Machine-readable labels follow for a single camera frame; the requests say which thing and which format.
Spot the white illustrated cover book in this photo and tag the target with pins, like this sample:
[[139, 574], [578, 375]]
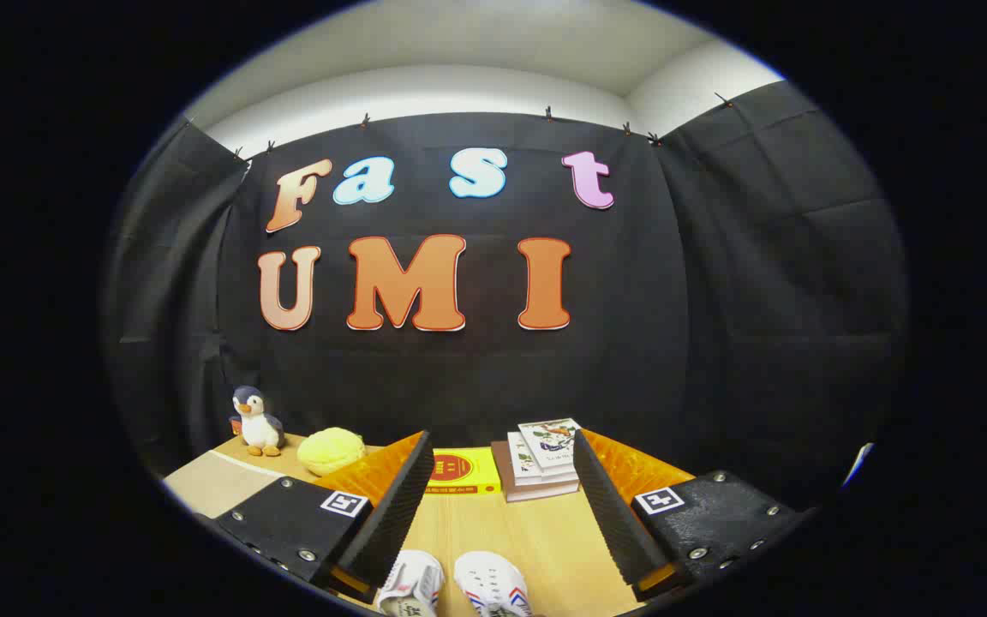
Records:
[[549, 441]]

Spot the brown cover book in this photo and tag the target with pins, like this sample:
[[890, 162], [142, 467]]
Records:
[[500, 467]]

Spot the yellow plush ball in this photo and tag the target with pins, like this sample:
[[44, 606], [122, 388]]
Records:
[[331, 450]]

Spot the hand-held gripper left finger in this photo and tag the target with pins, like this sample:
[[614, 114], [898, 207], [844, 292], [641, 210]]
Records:
[[391, 514]]

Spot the white striped canvas shoe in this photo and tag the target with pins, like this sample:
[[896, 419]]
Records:
[[493, 583], [412, 587]]

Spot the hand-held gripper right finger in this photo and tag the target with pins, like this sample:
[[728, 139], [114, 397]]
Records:
[[613, 514]]

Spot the penguin plush toy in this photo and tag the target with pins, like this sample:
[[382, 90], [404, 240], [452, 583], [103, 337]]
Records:
[[258, 424]]

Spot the yellow book with red circle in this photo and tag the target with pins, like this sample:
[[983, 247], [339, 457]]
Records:
[[468, 470]]

